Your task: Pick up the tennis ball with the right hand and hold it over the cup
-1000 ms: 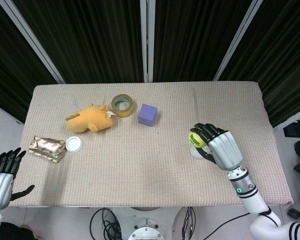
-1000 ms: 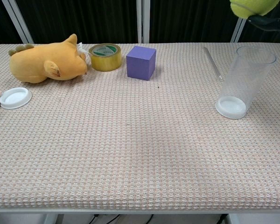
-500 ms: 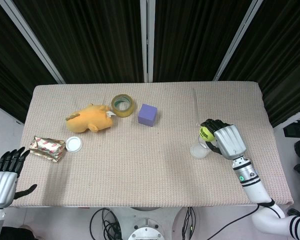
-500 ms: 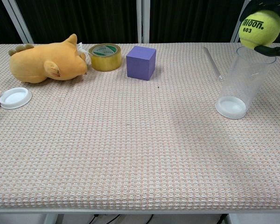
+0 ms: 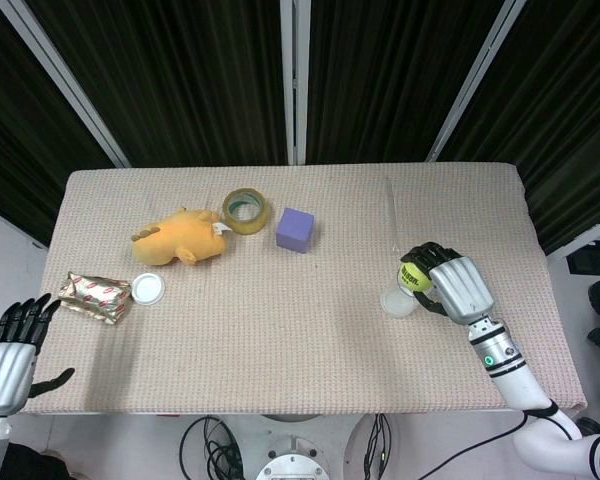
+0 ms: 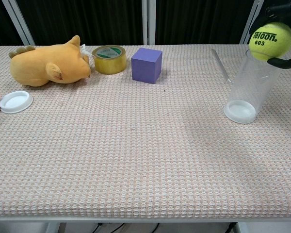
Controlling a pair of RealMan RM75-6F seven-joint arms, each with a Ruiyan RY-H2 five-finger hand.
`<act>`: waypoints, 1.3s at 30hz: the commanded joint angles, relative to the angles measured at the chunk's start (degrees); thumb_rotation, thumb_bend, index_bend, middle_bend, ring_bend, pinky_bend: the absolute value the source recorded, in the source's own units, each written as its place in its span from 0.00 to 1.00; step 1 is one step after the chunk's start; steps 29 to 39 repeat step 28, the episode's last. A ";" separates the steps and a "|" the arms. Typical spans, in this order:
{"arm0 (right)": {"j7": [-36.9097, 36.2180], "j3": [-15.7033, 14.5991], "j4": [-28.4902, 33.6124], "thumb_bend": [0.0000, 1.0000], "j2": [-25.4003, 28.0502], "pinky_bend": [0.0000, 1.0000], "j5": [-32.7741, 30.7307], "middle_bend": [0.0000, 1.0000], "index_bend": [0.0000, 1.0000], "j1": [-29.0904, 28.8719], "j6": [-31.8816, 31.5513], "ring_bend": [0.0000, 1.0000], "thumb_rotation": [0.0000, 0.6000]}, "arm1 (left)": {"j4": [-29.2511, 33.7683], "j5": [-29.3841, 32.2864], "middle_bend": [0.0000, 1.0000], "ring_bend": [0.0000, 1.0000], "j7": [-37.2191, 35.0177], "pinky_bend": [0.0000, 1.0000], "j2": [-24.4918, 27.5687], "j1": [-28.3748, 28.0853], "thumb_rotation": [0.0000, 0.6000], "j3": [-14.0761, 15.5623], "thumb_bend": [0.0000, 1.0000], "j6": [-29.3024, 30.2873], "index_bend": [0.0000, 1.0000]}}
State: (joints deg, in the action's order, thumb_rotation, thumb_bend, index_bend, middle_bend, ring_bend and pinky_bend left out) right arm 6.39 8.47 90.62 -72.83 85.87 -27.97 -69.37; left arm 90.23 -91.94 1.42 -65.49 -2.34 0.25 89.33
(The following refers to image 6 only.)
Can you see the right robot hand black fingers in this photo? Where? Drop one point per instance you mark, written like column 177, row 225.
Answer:
column 281, row 12

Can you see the yellow tennis ball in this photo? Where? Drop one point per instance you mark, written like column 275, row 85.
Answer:
column 270, row 41

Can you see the clear plastic cup white base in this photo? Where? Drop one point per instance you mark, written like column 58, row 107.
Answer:
column 249, row 85

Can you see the clear glass rod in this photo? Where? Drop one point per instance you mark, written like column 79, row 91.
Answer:
column 221, row 65

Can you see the black curtain panel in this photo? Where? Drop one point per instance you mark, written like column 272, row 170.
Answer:
column 196, row 21
column 0, row 21
column 87, row 21

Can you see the purple foam cube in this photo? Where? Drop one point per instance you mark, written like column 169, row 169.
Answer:
column 145, row 65

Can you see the yellowish packing tape roll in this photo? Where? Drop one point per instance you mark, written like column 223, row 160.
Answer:
column 109, row 60

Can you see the pink woven tablecloth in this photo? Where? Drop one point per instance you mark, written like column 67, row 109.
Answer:
column 135, row 145

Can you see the orange plush toy animal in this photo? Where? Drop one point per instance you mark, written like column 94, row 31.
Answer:
column 46, row 65

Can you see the white round plastic lid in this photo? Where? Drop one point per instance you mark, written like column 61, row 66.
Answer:
column 15, row 102

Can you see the grey metal frame post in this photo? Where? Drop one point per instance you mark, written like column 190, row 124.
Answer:
column 251, row 21
column 148, row 21
column 19, row 21

